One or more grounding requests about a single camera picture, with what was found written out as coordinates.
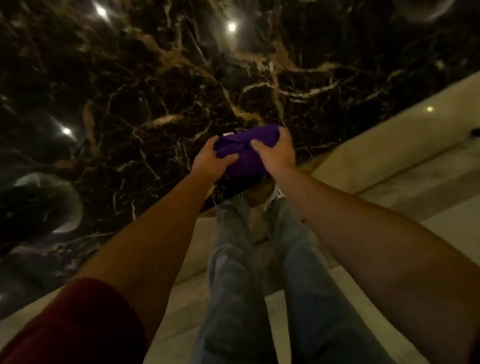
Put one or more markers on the purple cleaning cloth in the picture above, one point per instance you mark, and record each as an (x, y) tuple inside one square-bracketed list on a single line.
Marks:
[(245, 161)]

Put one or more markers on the round glass ashtray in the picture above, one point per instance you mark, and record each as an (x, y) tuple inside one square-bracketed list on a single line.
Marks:
[(423, 15), (71, 210)]

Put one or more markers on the white shoe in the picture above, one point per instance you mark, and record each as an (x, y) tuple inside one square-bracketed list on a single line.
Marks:
[(273, 197)]

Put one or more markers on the person's right hand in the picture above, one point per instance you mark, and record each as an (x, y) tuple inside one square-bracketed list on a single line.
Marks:
[(279, 155)]

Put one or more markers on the person's left forearm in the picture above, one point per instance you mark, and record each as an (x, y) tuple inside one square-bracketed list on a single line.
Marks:
[(150, 243)]

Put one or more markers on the person's left hand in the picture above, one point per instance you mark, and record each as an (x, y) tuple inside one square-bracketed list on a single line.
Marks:
[(208, 165)]

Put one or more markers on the blue jeans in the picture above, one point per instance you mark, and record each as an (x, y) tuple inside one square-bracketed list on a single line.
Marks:
[(232, 281)]

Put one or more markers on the black marble coffee table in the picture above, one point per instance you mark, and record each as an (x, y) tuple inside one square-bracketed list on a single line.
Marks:
[(112, 93)]

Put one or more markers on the person's right forearm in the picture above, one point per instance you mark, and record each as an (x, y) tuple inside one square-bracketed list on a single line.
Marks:
[(375, 243)]

